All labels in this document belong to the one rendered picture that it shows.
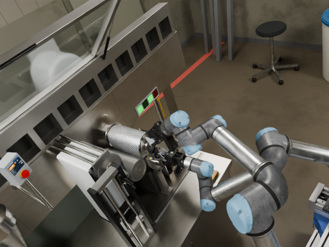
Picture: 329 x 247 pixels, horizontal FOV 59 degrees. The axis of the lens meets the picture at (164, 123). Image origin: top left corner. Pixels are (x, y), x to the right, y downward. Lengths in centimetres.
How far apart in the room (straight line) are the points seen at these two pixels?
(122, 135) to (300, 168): 184
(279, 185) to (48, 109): 109
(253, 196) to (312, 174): 191
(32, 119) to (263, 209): 107
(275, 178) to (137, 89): 114
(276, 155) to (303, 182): 149
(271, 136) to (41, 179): 114
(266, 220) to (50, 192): 109
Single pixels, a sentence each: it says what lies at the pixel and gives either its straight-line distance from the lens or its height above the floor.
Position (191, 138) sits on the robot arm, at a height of 143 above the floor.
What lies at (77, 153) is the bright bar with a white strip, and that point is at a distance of 142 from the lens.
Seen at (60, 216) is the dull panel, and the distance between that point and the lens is 177.
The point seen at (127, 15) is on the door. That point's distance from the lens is 437.
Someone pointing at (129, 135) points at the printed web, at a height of 131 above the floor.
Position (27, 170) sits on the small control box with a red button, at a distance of 115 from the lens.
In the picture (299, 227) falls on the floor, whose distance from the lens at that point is 260.
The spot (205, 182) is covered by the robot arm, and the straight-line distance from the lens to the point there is 155.
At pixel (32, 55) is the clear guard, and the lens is 111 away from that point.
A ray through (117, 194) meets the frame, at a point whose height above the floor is 130.
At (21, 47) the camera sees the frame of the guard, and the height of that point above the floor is 201.
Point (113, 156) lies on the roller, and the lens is 140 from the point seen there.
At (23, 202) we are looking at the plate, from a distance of 160.
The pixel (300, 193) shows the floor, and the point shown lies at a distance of 277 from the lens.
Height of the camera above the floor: 227
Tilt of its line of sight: 38 degrees down
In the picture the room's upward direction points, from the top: 20 degrees counter-clockwise
